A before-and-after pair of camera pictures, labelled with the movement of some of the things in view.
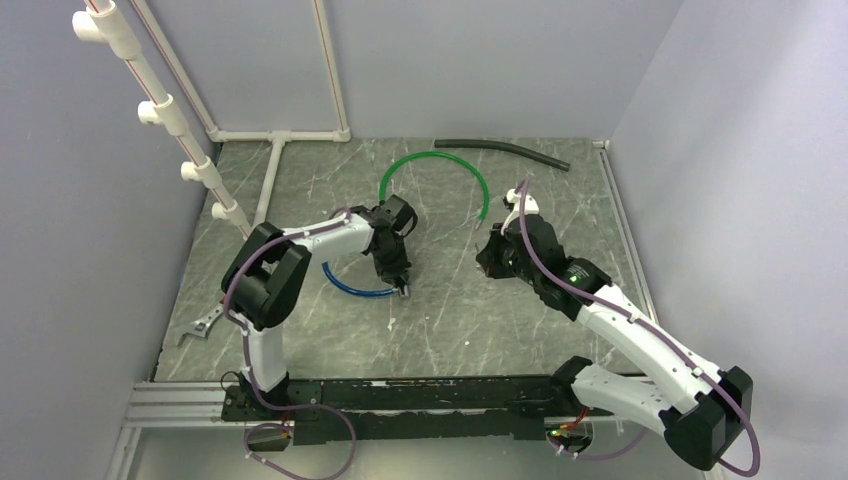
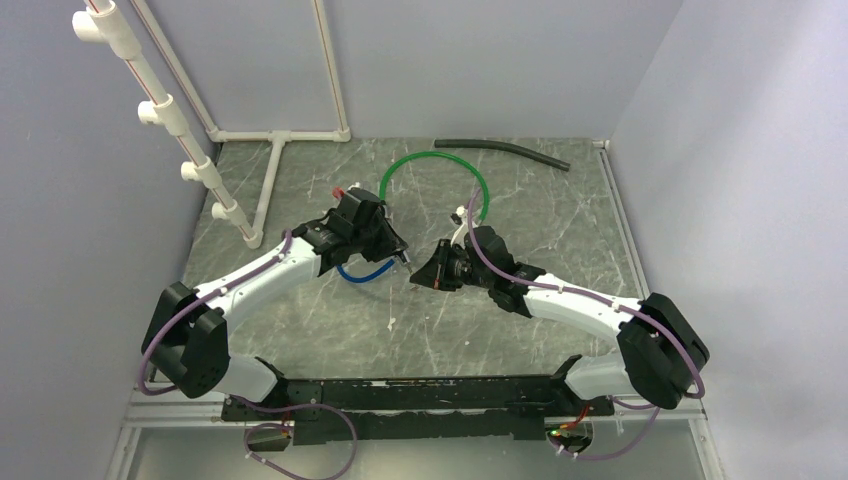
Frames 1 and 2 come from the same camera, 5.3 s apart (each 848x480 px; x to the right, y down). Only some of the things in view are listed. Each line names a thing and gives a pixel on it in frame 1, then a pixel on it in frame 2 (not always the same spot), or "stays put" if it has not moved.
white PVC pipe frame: (101, 23) stays put
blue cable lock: (356, 292) → (368, 278)
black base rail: (353, 410) stays put
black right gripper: (488, 257) → (434, 274)
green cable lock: (400, 159) stays put
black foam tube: (502, 147) stays put
